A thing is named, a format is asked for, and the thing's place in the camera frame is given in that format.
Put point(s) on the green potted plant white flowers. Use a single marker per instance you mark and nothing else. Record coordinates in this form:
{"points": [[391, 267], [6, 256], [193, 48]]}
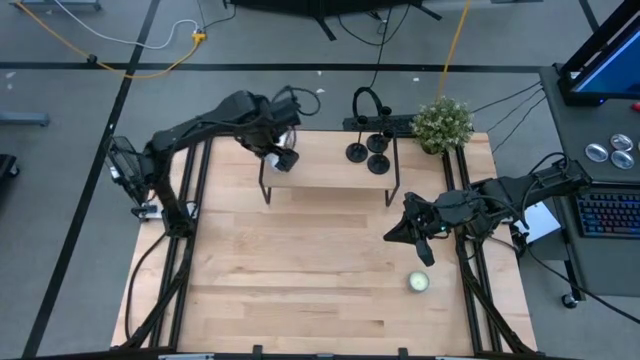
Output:
{"points": [[442, 125]]}

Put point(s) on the grey floor bar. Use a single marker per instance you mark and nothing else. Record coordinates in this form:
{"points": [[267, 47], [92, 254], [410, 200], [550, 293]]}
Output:
{"points": [[25, 119]]}

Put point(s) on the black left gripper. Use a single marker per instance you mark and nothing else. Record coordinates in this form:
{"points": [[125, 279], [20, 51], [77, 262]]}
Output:
{"points": [[272, 120]]}

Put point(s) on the black cart caster wheel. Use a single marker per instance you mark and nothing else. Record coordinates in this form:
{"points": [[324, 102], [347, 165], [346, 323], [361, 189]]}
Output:
{"points": [[570, 301]]}

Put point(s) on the white paper sheet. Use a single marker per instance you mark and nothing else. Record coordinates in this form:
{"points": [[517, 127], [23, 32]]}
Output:
{"points": [[542, 225]]}

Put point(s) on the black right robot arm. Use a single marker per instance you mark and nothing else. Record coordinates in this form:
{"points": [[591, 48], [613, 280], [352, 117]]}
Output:
{"points": [[550, 182]]}

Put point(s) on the wooden shelf black metal frame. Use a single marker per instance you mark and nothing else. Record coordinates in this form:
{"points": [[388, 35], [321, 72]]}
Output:
{"points": [[325, 165]]}

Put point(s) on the computer monitor blue screen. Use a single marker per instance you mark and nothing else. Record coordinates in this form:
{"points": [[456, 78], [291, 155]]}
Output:
{"points": [[610, 70]]}

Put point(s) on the black backdrop panel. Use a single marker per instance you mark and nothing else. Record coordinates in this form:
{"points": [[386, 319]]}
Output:
{"points": [[320, 5]]}

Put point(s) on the black metal table frame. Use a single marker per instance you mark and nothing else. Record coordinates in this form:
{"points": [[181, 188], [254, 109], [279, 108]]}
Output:
{"points": [[225, 133]]}

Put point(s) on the black backlit keyboard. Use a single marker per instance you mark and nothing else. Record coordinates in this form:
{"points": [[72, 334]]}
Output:
{"points": [[612, 215]]}

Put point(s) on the grey equipment cart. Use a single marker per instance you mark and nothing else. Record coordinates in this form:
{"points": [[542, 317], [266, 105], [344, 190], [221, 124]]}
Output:
{"points": [[570, 130]]}

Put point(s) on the black power strip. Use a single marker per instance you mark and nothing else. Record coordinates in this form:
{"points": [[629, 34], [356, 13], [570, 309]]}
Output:
{"points": [[400, 123]]}

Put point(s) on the black candlestick holder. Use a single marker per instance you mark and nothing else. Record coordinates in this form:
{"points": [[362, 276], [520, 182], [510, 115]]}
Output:
{"points": [[378, 164], [377, 143], [357, 153]]}

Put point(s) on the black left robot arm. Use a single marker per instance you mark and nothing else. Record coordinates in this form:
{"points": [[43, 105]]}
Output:
{"points": [[200, 125]]}

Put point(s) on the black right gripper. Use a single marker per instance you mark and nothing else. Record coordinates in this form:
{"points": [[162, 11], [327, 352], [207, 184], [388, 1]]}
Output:
{"points": [[450, 212]]}

